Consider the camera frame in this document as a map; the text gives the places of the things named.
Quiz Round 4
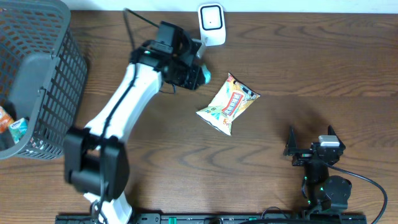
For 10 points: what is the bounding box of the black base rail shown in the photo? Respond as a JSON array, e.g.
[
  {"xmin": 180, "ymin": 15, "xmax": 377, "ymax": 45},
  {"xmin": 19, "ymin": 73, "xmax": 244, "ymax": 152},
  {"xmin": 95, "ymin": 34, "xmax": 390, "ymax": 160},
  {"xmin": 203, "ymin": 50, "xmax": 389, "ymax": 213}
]
[{"xmin": 55, "ymin": 212, "xmax": 368, "ymax": 224}]

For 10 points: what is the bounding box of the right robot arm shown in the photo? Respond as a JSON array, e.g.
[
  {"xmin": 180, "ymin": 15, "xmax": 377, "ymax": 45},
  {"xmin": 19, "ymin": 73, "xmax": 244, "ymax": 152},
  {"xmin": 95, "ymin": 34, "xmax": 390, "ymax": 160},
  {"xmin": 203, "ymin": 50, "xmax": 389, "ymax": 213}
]
[{"xmin": 284, "ymin": 126, "xmax": 352, "ymax": 219}]

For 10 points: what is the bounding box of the white barcode scanner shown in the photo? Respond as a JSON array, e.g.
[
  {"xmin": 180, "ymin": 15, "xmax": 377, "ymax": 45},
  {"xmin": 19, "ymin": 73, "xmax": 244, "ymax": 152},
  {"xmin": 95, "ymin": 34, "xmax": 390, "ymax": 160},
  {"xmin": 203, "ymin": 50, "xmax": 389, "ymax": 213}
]
[{"xmin": 198, "ymin": 3, "xmax": 226, "ymax": 47}]

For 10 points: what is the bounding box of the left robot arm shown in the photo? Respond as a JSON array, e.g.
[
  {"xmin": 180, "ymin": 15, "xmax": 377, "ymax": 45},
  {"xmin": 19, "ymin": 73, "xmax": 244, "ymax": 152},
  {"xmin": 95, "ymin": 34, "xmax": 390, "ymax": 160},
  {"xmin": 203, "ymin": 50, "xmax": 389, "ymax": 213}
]
[{"xmin": 55, "ymin": 22, "xmax": 211, "ymax": 223}]

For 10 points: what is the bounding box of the dark grey plastic basket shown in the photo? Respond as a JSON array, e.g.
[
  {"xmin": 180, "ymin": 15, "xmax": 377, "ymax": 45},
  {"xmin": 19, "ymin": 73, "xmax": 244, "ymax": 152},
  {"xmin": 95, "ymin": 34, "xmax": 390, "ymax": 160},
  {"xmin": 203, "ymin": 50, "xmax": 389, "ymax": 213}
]
[{"xmin": 1, "ymin": 0, "xmax": 88, "ymax": 160}]

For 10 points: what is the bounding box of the teal wipes packet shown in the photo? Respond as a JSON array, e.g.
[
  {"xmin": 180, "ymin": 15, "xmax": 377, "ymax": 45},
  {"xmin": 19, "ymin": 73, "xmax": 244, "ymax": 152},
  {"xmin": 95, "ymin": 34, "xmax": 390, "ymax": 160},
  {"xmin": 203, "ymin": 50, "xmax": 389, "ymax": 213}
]
[{"xmin": 201, "ymin": 64, "xmax": 211, "ymax": 84}]

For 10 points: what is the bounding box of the orange tissue packet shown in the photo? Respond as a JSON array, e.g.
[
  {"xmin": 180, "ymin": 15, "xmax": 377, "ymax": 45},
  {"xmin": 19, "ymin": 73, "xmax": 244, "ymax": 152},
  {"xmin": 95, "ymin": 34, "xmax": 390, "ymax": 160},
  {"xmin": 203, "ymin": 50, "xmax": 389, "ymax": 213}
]
[{"xmin": 0, "ymin": 107, "xmax": 14, "ymax": 134}]

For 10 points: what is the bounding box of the yellow snack bag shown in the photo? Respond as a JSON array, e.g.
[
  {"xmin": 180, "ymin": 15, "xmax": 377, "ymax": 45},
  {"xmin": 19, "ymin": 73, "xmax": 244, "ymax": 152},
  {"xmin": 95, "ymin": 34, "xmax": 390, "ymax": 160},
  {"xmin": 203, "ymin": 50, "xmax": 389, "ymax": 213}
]
[{"xmin": 196, "ymin": 73, "xmax": 260, "ymax": 136}]

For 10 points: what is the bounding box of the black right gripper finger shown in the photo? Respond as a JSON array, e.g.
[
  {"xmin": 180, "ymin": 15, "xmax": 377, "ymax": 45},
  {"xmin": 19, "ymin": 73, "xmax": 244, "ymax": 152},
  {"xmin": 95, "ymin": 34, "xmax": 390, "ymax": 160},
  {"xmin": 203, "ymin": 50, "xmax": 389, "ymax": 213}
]
[
  {"xmin": 327, "ymin": 125, "xmax": 346, "ymax": 150},
  {"xmin": 283, "ymin": 126, "xmax": 297, "ymax": 156}
]

